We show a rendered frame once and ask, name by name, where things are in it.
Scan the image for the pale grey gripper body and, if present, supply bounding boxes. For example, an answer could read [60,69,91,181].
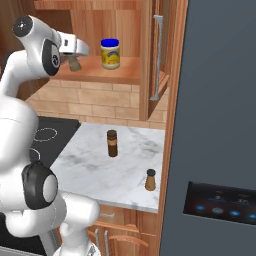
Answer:
[75,37,91,56]

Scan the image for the dark wooden cabinet door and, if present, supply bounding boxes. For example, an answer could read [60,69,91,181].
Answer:
[0,0,52,101]

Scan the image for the mayonnaise jar with blue lid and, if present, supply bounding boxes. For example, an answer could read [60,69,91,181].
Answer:
[100,37,121,71]

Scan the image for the black hob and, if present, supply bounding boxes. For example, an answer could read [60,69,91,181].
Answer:
[29,116,82,171]

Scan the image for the dark brown condiment bottle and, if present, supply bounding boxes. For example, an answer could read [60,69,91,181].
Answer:
[106,129,119,158]

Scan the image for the small brown black-capped shaker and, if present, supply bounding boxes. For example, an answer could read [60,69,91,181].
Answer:
[144,168,157,192]

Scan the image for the dark grey fridge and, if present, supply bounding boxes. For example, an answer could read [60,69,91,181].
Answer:
[158,0,256,256]

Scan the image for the wooden drawer front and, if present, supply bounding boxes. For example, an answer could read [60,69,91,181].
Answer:
[95,203,160,235]

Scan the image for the black oven door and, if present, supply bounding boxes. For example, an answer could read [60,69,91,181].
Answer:
[0,213,48,256]

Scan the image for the wooden base cupboard door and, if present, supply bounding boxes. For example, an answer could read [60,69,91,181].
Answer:
[87,226,158,256]

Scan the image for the open wooden wall cabinet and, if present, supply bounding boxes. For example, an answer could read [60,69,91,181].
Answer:
[33,0,143,86]

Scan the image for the wooden cabinet door with handle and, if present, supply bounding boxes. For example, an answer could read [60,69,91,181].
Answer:
[139,0,172,122]

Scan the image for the grey cabinet door handle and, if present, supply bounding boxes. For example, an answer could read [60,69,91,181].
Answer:
[149,14,165,102]

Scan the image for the grey drawer handle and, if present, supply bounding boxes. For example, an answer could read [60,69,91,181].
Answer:
[98,212,116,220]

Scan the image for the grey cupboard door handle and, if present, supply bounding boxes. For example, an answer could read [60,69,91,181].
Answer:
[103,229,111,256]
[93,228,100,256]

